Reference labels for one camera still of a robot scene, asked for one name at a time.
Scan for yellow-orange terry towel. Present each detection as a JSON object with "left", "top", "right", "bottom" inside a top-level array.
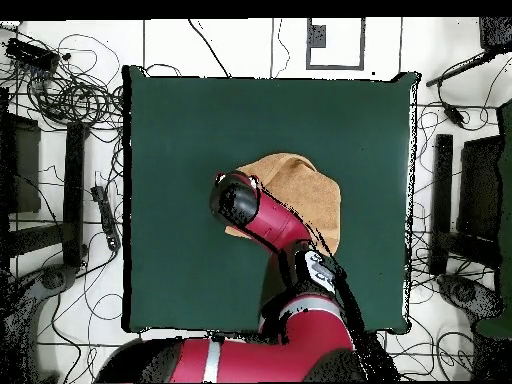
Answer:
[{"left": 224, "top": 152, "right": 342, "bottom": 257}]

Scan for dark flat panel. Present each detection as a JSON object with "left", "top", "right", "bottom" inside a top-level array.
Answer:
[
  {"left": 456, "top": 134, "right": 504, "bottom": 243},
  {"left": 0, "top": 112, "right": 42, "bottom": 215}
]

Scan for dark green tablecloth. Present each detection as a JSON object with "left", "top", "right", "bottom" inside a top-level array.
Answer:
[{"left": 121, "top": 64, "right": 421, "bottom": 334}]

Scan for black power strip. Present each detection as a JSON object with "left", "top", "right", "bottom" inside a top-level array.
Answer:
[{"left": 90, "top": 184, "right": 122, "bottom": 252}]

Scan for black stand leg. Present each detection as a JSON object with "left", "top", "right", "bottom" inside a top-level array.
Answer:
[
  {"left": 428, "top": 133, "right": 455, "bottom": 276},
  {"left": 61, "top": 120, "right": 87, "bottom": 268}
]

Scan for grey chair base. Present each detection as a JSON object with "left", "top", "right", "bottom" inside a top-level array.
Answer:
[
  {"left": 0, "top": 263, "right": 78, "bottom": 384},
  {"left": 436, "top": 272, "right": 504, "bottom": 323}
]

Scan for black power adapter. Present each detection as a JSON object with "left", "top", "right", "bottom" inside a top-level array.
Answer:
[{"left": 441, "top": 101, "right": 467, "bottom": 129}]

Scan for black tripod rod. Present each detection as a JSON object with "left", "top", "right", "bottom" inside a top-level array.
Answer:
[{"left": 424, "top": 49, "right": 499, "bottom": 88}]

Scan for black electronics box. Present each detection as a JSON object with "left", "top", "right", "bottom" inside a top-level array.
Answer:
[{"left": 5, "top": 36, "right": 61, "bottom": 74}]

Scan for dark green fabric object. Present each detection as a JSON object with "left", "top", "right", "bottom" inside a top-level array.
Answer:
[{"left": 474, "top": 96, "right": 512, "bottom": 341}]

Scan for black speckled box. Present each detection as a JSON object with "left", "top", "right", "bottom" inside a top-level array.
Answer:
[{"left": 478, "top": 16, "right": 512, "bottom": 52}]

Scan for grey rectangular frame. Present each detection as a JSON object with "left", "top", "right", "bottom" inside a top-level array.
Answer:
[{"left": 305, "top": 16, "right": 367, "bottom": 72}]

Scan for tangled black cables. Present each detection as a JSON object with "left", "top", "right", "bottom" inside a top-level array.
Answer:
[{"left": 0, "top": 23, "right": 125, "bottom": 133}]

